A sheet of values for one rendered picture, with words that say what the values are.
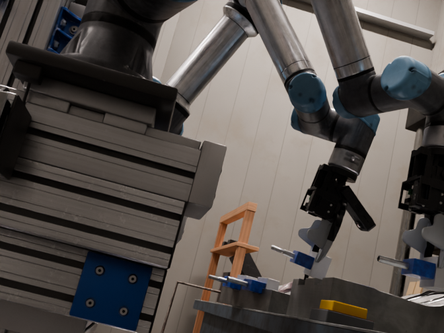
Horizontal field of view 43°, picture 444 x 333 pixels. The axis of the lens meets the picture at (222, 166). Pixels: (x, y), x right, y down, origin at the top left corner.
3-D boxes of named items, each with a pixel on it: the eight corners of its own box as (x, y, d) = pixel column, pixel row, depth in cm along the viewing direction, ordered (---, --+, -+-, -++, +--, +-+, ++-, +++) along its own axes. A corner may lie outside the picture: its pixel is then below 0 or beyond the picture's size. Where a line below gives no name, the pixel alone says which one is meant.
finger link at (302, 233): (289, 248, 132) (305, 212, 131) (311, 258, 132) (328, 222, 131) (291, 252, 129) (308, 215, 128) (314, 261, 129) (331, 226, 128)
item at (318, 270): (269, 259, 122) (278, 236, 123) (264, 257, 127) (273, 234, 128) (323, 281, 124) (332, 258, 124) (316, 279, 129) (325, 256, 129)
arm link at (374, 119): (349, 111, 136) (384, 121, 133) (332, 152, 135) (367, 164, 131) (345, 99, 129) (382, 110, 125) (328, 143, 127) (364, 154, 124)
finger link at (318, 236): (297, 254, 123) (310, 215, 126) (322, 264, 123) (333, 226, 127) (302, 252, 120) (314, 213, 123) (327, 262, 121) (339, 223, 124)
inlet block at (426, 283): (382, 273, 95) (387, 242, 97) (369, 273, 100) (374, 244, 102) (452, 291, 97) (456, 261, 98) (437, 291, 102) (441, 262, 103)
